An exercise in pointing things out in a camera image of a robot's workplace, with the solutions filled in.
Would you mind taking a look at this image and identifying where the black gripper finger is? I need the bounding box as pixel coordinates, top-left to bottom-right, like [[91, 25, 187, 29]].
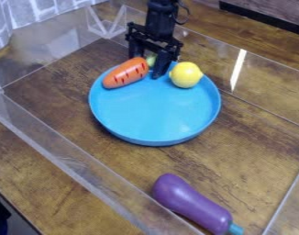
[[152, 50, 177, 79], [128, 39, 144, 59]]

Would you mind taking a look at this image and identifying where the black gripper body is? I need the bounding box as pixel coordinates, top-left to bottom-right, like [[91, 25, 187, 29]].
[[124, 0, 185, 61]]

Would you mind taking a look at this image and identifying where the yellow toy lemon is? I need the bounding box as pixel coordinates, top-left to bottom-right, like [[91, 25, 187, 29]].
[[169, 62, 203, 88]]

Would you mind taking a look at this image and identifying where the orange toy carrot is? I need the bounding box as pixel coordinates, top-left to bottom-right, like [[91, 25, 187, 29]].
[[101, 57, 152, 89]]

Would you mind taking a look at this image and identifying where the blue round plate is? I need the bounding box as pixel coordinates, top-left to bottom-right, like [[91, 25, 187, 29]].
[[88, 75, 221, 146]]

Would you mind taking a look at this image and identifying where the white patterned curtain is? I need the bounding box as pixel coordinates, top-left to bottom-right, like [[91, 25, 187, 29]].
[[0, 0, 107, 50]]

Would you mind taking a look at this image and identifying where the purple toy eggplant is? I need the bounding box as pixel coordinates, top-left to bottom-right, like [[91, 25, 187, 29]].
[[152, 173, 244, 235]]

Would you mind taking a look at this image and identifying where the clear acrylic corner bracket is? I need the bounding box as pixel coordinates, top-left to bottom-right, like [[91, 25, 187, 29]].
[[85, 6, 127, 39]]

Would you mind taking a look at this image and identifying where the black cable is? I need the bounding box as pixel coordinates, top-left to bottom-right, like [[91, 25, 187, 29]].
[[172, 1, 191, 26]]

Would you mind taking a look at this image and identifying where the clear acrylic enclosure wall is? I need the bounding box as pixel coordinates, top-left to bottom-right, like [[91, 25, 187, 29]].
[[0, 0, 299, 235]]

